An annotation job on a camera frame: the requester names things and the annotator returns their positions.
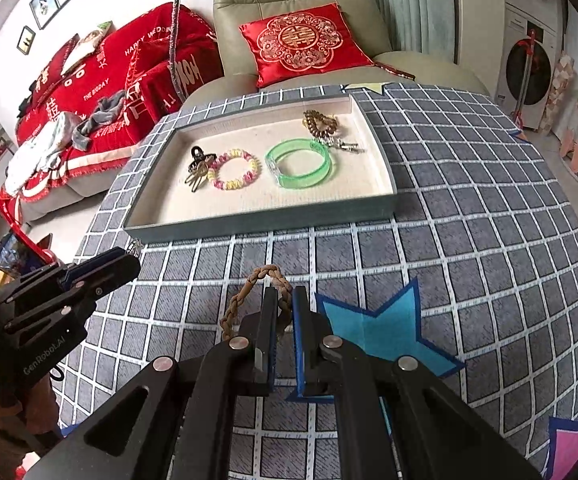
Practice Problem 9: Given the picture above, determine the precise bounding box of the red handled mop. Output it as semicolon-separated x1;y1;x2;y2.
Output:
513;30;538;127

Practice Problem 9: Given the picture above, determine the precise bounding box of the light blue crumpled garment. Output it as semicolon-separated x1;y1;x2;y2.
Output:
4;112;84;196

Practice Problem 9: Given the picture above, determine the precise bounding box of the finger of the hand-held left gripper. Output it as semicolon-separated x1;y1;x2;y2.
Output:
59;246;142;281
4;267;142;333

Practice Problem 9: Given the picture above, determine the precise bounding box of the brown braided hair tie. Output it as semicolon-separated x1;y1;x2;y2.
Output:
219;265;295;343

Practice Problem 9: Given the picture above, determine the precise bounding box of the red printed blanket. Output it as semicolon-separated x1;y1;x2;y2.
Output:
14;2;220;206

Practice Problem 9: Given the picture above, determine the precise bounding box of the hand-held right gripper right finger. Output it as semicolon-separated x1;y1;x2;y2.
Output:
289;285;545;480

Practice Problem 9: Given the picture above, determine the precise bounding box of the pink flower bouquet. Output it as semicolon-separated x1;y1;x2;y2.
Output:
544;52;577;136

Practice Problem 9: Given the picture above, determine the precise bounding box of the bronze spiral coil hair tie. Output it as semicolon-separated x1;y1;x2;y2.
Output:
302;109;341;138

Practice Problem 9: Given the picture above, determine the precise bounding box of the white washing machine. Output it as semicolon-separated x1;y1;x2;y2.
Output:
494;22;565;128

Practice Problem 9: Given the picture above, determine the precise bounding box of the red embroidered cushion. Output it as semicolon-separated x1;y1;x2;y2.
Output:
239;2;376;89

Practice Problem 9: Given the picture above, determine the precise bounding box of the red gift bag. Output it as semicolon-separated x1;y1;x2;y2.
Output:
0;187;58;272

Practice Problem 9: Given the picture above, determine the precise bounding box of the grey-green shallow tray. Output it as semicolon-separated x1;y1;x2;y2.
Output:
123;91;398;242

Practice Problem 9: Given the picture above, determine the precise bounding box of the black hair claw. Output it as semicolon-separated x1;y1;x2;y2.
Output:
185;146;218;171

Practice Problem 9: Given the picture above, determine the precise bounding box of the cream hand-shaped hair clip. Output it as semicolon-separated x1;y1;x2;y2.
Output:
185;157;217;193

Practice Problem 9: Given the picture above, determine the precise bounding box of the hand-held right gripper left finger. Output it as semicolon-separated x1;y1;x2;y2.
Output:
26;285;280;480

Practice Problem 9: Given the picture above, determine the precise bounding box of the grey grid patterned tablecloth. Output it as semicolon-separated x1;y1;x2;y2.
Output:
54;82;578;480

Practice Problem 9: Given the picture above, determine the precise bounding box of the pastel spiral coil bracelet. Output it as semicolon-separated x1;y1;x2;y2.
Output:
208;148;261;192

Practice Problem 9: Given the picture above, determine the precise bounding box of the grey sofa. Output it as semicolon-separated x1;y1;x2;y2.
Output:
0;2;220;226

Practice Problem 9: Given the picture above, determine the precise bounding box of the grey crumpled garment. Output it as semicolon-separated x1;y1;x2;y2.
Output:
71;90;127;151

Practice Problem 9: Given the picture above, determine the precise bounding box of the red fringed throw pillow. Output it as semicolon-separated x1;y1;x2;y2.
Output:
125;37;220;116

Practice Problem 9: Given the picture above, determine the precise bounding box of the red armrest cloth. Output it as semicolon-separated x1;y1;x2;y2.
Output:
374;60;416;82

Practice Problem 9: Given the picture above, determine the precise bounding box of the green translucent bangle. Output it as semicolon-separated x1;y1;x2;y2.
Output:
264;138;337;192

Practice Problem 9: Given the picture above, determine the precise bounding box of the pale striped curtain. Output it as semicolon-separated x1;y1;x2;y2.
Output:
364;0;457;63

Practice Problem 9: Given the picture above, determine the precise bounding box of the photo print pillow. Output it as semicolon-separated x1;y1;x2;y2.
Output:
61;20;114;76

